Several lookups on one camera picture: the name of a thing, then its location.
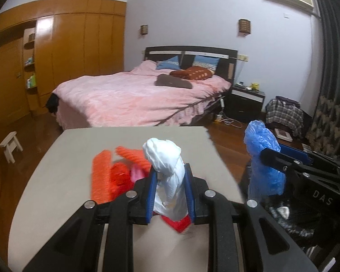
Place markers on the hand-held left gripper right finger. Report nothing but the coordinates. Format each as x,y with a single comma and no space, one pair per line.
191,195

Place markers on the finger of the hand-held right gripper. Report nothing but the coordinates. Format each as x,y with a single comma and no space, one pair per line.
274,158
296,153

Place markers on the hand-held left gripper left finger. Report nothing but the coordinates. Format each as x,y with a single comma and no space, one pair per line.
152,195

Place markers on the blue plastic bag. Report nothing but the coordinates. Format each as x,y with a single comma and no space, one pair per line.
260,141

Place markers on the pink mesh cloth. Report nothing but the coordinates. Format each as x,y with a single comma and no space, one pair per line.
136,174

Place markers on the bin with black bag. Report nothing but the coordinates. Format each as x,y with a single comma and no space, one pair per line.
300,222

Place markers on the white plastic bag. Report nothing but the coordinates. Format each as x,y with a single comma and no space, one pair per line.
167,158

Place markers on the orange mesh net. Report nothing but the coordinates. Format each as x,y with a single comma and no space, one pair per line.
100,175
131,155

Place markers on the white flat box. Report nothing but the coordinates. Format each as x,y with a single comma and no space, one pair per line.
306,147

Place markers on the pink and white scale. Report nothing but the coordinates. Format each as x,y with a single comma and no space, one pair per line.
283,134

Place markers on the red mesh cloth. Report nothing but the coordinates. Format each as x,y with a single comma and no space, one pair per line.
121,177

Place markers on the plaid cloth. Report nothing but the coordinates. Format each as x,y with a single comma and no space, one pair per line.
283,119

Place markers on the white crumpled paper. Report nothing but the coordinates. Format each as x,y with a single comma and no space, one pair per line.
282,212

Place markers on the dark nightstand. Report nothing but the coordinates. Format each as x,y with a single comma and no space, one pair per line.
246,102

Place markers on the yellow plush toy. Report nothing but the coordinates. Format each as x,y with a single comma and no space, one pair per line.
255,86

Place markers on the patterned curtain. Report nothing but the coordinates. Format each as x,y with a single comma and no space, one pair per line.
333,76

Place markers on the pink blanket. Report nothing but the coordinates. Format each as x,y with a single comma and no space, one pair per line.
124,99

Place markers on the brown cushion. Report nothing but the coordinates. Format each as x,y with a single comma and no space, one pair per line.
172,81

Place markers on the red-brown dotted pillow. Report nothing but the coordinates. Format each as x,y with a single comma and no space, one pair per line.
192,73

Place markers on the blue pillow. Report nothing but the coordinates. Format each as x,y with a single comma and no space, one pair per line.
168,63
205,62

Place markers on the dark wooden bed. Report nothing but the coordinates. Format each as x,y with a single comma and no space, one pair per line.
204,51

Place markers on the black cloth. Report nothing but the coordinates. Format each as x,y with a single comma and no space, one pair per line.
53,104

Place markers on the white wooden stool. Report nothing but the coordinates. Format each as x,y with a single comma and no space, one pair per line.
10,144

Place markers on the green bottles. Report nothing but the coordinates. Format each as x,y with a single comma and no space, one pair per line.
31,81

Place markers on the wooden wardrobe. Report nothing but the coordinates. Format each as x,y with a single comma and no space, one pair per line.
73,48

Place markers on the wall socket plate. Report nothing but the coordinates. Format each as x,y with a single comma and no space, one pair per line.
243,58

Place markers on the large wall lamp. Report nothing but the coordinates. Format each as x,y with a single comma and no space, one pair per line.
244,27

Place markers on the small wall lamp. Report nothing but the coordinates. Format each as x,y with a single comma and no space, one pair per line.
144,30

